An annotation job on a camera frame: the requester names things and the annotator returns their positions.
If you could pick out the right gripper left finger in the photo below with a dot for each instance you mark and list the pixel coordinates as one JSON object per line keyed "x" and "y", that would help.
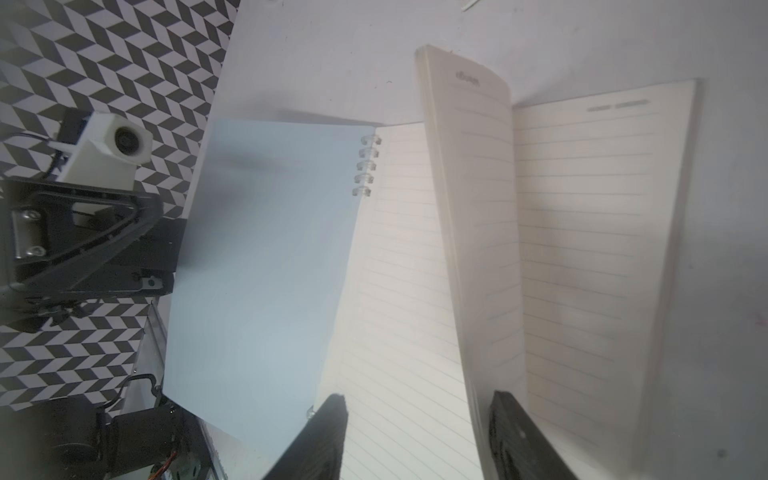
{"x": 317, "y": 451}

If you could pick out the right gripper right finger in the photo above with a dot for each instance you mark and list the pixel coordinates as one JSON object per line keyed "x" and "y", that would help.
{"x": 519, "y": 449}

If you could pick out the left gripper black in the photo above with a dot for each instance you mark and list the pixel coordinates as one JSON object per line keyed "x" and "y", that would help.
{"x": 65, "y": 248}

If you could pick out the large white spiral notebook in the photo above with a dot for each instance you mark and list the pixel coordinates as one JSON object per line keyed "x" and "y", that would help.
{"x": 416, "y": 269}

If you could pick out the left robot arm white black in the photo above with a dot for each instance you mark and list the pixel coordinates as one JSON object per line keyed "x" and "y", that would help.
{"x": 75, "y": 438}

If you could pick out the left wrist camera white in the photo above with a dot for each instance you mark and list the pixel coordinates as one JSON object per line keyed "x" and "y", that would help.
{"x": 101, "y": 149}

